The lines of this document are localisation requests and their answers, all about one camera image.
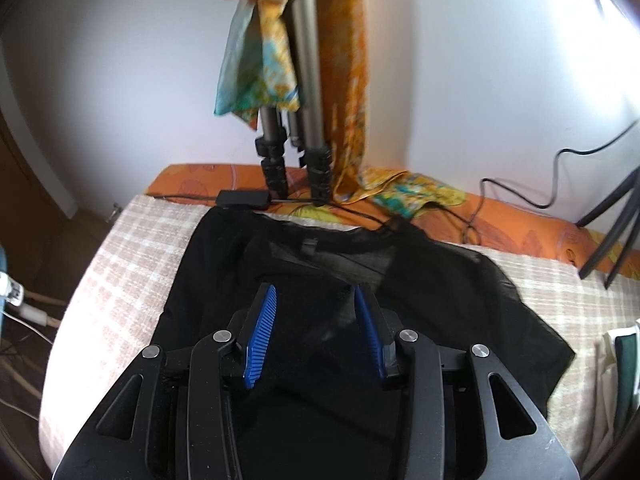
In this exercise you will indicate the orange patterned bed sheet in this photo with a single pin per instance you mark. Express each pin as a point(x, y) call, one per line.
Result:
point(499, 226)

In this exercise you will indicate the black power adapter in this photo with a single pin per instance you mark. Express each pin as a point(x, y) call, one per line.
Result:
point(244, 199)

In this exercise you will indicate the black t-shirt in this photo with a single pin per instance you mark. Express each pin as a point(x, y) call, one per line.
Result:
point(317, 411)

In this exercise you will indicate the silver camera tripod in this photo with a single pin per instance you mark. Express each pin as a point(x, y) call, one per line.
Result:
point(303, 128)

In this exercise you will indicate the checkered beige bed blanket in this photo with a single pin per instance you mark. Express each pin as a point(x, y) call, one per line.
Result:
point(115, 308)

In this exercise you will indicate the dark green folded garment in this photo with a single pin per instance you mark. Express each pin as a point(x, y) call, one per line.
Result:
point(627, 366)

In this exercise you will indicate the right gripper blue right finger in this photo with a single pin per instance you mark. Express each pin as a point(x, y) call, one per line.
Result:
point(379, 327)

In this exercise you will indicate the white folded garment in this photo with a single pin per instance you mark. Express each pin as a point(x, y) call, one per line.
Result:
point(603, 439)

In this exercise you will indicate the orange patterned hanging cloth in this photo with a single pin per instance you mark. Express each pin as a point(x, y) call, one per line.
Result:
point(344, 83)

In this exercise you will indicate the white charger plug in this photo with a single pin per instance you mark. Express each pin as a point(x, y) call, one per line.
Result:
point(11, 291)

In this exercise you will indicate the colourful floral scarf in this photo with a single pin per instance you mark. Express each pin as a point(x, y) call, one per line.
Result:
point(257, 70)

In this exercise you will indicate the small black light tripod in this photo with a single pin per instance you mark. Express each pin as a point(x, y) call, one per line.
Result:
point(629, 216)

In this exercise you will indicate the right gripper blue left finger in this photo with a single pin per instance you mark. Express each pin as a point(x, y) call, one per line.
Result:
point(254, 336)

